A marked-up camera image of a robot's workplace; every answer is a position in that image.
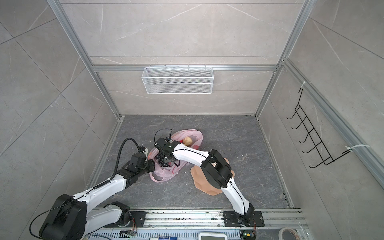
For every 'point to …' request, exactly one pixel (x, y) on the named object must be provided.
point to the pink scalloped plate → (201, 182)
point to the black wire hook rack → (312, 135)
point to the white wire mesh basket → (178, 80)
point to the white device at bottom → (213, 236)
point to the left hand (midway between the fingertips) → (154, 159)
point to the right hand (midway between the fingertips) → (171, 156)
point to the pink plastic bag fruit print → (161, 173)
